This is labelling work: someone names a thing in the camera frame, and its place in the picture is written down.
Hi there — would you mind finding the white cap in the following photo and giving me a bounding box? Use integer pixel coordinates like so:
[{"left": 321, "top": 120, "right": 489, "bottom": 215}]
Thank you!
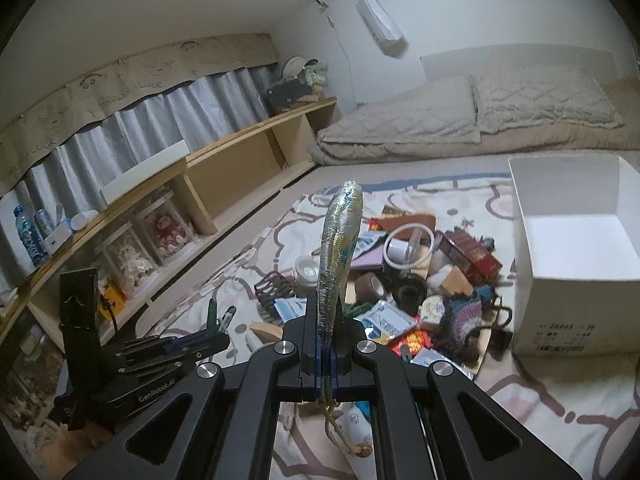
[{"left": 277, "top": 56, "right": 321, "bottom": 81}]

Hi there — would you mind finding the clear jar white plush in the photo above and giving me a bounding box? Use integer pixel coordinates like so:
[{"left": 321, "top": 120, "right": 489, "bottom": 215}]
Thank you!
[{"left": 95, "top": 232, "right": 156, "bottom": 298}]

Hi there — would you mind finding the grey curtain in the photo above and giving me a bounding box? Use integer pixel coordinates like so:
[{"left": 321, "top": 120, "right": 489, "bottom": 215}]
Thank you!
[{"left": 0, "top": 62, "right": 278, "bottom": 281}]

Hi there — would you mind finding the red box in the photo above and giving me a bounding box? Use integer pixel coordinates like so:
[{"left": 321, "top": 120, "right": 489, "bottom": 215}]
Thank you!
[{"left": 442, "top": 230, "right": 503, "bottom": 283}]

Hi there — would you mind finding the white round ring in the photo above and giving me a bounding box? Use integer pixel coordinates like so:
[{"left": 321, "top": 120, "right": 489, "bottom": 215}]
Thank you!
[{"left": 382, "top": 225, "right": 436, "bottom": 268}]

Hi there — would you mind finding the green plastic clip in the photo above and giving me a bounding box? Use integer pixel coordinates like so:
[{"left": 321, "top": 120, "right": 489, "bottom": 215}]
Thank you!
[{"left": 206, "top": 299, "right": 238, "bottom": 333}]

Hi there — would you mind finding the white cardboard box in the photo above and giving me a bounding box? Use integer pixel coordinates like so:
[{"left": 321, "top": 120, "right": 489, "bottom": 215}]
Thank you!
[{"left": 507, "top": 155, "right": 640, "bottom": 358}]

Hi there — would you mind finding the grey quilted pillow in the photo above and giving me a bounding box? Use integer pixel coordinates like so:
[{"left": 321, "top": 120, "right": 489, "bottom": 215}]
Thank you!
[
  {"left": 470, "top": 62, "right": 626, "bottom": 133},
  {"left": 317, "top": 76, "right": 483, "bottom": 158}
]

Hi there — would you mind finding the clear jar red plush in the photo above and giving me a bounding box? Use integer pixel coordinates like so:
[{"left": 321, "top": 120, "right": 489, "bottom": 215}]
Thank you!
[{"left": 132, "top": 200, "right": 196, "bottom": 266}]

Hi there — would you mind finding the printed beige valance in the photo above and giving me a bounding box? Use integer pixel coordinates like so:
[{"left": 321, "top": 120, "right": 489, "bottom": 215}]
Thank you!
[{"left": 0, "top": 32, "right": 278, "bottom": 196}]

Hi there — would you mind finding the crocheted pouch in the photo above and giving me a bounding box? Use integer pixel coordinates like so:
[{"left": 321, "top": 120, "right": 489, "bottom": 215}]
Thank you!
[{"left": 435, "top": 285, "right": 513, "bottom": 361}]

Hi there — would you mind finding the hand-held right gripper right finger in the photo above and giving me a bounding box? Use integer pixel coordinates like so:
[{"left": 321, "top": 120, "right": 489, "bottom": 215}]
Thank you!
[{"left": 331, "top": 305, "right": 583, "bottom": 480}]

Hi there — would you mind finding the blue label water bottle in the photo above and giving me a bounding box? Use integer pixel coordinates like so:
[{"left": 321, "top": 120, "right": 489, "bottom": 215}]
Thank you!
[{"left": 11, "top": 204, "right": 48, "bottom": 267}]

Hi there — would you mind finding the brown tape roll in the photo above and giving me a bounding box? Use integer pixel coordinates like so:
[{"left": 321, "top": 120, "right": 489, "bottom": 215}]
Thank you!
[{"left": 354, "top": 274, "right": 388, "bottom": 306}]

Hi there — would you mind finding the beige fleece duvet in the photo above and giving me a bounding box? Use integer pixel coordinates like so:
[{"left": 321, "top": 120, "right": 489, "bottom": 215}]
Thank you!
[{"left": 310, "top": 75, "right": 640, "bottom": 166}]

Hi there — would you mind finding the black bag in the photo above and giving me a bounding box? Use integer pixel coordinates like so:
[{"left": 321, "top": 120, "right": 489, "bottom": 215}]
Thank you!
[{"left": 262, "top": 77, "right": 313, "bottom": 116}]

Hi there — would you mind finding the black hair claw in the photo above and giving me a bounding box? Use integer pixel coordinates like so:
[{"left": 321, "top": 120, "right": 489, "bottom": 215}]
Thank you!
[{"left": 254, "top": 272, "right": 300, "bottom": 313}]

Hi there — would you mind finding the purple notebook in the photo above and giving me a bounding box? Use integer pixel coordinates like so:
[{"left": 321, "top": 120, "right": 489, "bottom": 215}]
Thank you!
[{"left": 350, "top": 247, "right": 388, "bottom": 273}]

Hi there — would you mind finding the long white box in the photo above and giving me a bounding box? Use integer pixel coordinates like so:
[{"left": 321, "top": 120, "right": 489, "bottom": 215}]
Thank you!
[{"left": 100, "top": 141, "right": 190, "bottom": 205}]

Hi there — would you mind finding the white round tin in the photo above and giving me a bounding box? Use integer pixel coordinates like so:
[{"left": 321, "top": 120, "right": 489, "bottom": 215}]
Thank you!
[{"left": 294, "top": 255, "right": 321, "bottom": 286}]

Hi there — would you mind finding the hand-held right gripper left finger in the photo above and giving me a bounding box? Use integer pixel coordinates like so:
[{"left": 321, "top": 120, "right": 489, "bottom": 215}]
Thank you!
[{"left": 62, "top": 305, "right": 322, "bottom": 480}]

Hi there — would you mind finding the wooden shelf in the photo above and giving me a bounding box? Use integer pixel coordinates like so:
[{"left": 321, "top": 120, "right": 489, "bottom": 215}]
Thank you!
[{"left": 0, "top": 97, "right": 338, "bottom": 356}]

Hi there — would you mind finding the blue white sachet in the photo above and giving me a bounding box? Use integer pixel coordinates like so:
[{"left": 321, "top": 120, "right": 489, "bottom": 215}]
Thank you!
[{"left": 360, "top": 300, "right": 418, "bottom": 343}]

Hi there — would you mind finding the printed blanket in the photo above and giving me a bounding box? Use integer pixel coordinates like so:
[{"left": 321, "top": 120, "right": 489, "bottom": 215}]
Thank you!
[{"left": 135, "top": 175, "right": 640, "bottom": 480}]

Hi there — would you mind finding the red snack packet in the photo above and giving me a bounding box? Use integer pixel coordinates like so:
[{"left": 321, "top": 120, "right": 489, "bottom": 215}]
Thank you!
[{"left": 387, "top": 332, "right": 431, "bottom": 358}]

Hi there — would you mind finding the green plush toy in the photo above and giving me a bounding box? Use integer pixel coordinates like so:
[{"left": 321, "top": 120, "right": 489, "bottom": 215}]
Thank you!
[{"left": 302, "top": 62, "right": 328, "bottom": 96}]

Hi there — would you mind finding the brown leather wallet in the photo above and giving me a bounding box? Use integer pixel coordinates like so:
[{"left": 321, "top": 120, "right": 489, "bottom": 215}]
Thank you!
[{"left": 382, "top": 212, "right": 436, "bottom": 233}]

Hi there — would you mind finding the floral drawstring pouch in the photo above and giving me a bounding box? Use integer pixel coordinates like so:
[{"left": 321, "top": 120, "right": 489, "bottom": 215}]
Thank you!
[{"left": 315, "top": 180, "right": 374, "bottom": 461}]

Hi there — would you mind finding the small white device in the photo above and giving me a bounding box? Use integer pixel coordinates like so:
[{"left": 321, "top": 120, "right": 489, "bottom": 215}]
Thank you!
[{"left": 46, "top": 220, "right": 76, "bottom": 253}]

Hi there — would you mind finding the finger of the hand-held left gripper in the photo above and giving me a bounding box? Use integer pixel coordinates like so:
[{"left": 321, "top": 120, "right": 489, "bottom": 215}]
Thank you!
[
  {"left": 116, "top": 332, "right": 232, "bottom": 361},
  {"left": 119, "top": 352, "right": 203, "bottom": 377}
]

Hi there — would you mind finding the black tape roll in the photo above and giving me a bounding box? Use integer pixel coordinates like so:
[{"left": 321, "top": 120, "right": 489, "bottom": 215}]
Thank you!
[{"left": 390, "top": 277, "right": 426, "bottom": 311}]

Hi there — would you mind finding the white paper bag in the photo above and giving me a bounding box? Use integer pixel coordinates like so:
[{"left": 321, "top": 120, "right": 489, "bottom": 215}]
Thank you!
[{"left": 356, "top": 0, "right": 405, "bottom": 48}]

